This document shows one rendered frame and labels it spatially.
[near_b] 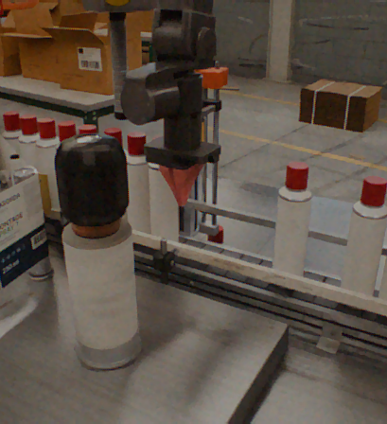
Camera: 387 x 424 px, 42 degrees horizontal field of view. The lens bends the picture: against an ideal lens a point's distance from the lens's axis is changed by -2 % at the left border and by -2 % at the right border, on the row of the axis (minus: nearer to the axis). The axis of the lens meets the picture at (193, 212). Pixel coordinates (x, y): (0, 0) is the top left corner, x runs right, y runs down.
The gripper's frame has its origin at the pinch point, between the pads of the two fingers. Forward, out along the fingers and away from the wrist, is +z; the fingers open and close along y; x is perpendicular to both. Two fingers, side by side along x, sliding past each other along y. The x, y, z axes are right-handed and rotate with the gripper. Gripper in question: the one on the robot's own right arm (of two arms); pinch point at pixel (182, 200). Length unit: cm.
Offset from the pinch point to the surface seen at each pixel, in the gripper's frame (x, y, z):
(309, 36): 569, -158, 36
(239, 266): 2.3, 9.6, 10.4
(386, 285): 4.9, 32.1, 8.0
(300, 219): 4.3, 18.0, 0.5
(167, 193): 5.0, -6.1, 2.1
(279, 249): 3.9, 15.4, 6.3
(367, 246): 3.9, 28.5, 2.0
